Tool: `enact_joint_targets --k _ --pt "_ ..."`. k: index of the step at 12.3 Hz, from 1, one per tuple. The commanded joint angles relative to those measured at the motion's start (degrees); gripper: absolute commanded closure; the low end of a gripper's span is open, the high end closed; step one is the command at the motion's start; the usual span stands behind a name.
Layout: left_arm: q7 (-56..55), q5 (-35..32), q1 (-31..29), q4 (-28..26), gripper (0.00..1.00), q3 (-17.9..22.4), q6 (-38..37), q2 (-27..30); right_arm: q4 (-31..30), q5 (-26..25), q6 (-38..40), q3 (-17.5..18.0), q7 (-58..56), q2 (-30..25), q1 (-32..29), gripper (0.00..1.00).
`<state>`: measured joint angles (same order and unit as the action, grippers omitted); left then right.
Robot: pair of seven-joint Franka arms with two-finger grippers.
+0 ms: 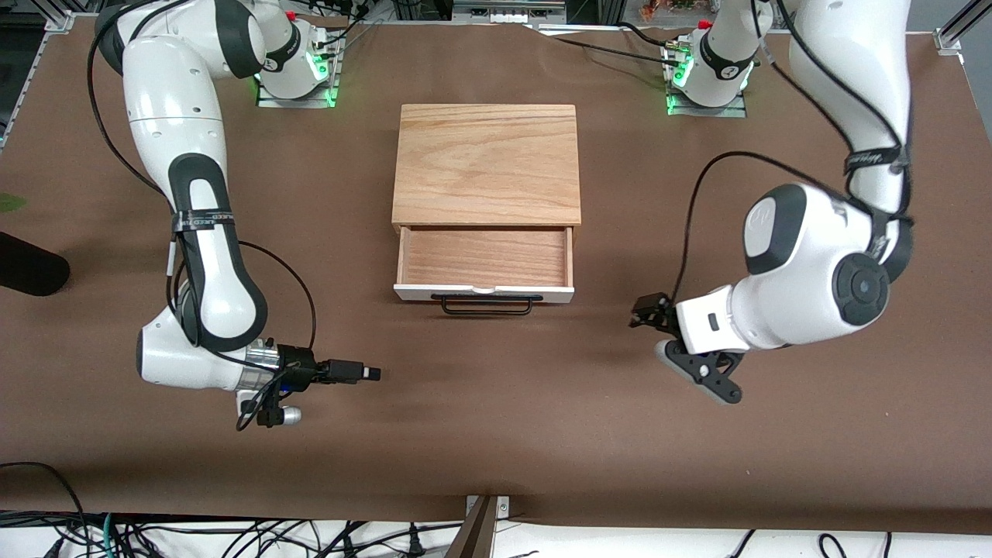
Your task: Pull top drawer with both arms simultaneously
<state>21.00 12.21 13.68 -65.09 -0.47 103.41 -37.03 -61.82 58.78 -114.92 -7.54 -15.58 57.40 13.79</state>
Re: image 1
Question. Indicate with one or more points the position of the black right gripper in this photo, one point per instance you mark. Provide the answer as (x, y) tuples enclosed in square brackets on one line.
[(300, 365)]

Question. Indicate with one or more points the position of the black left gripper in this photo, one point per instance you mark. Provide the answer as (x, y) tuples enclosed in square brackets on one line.
[(656, 311)]

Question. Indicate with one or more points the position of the white-fronted wooden drawer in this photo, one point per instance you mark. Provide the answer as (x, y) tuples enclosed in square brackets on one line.
[(484, 260)]

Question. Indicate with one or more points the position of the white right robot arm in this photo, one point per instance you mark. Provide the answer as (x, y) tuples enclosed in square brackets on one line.
[(178, 116)]

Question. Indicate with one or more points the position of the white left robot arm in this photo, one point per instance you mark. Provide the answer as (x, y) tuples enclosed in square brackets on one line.
[(814, 279)]

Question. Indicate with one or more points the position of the light wooden drawer cabinet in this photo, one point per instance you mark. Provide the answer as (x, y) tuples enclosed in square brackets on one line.
[(488, 163)]

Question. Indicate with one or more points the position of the brown table cover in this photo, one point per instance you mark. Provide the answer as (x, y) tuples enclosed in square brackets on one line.
[(496, 434)]

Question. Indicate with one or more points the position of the grey electrical box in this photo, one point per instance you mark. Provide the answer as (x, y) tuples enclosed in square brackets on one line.
[(508, 11)]

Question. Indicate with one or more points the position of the black cylindrical object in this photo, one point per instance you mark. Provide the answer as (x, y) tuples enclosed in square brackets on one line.
[(27, 267)]

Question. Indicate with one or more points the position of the brown slanted post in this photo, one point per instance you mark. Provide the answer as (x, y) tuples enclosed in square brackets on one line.
[(473, 535)]

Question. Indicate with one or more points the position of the small metal bracket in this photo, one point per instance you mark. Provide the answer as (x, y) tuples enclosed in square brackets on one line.
[(502, 508)]

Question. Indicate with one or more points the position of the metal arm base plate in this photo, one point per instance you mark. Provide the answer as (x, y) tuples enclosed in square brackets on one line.
[(728, 108), (271, 99)]

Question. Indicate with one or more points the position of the aluminium frame rail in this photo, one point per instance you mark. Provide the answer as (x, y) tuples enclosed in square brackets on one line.
[(23, 85), (957, 27)]

